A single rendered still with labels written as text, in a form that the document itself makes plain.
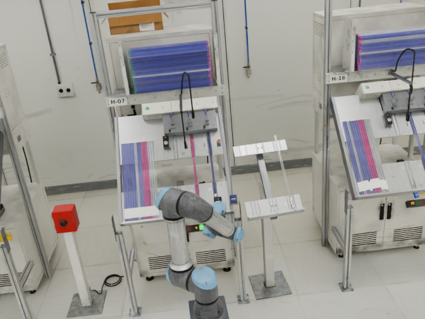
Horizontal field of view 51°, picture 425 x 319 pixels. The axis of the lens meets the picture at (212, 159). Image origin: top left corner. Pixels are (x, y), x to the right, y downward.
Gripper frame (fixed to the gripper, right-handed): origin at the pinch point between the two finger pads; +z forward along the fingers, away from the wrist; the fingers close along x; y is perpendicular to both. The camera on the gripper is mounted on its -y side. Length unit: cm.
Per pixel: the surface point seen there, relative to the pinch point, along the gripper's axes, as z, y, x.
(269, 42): 107, -182, 71
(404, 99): 2, -64, 131
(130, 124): 5, -68, -50
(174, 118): -1, -66, -20
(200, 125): -1, -59, -4
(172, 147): 5, -48, -24
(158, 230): 46, -4, -41
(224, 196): 4.9, -12.6, 5.6
